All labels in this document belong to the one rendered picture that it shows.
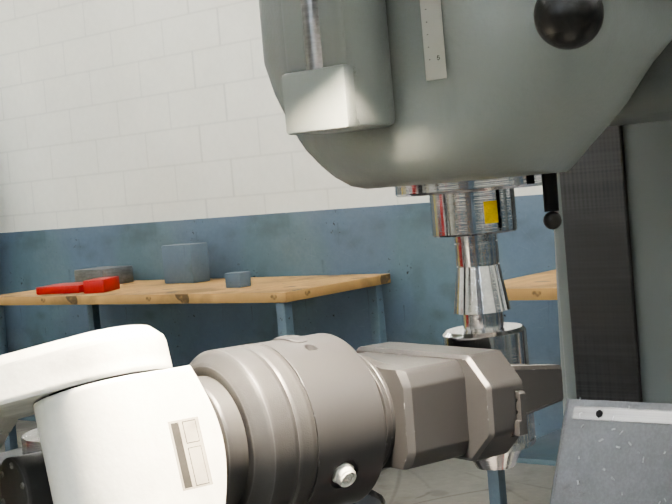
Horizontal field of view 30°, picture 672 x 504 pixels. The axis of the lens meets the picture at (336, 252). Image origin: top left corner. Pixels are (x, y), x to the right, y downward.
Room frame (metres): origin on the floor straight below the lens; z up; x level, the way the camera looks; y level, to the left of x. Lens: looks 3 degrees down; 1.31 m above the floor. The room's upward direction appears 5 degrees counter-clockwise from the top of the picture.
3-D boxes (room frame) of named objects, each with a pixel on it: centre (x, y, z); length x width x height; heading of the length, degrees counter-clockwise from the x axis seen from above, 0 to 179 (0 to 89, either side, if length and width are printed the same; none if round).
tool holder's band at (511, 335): (0.70, -0.08, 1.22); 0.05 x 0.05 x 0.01
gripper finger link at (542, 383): (0.68, -0.10, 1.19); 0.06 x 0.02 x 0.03; 127
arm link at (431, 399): (0.65, -0.01, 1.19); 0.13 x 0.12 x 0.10; 37
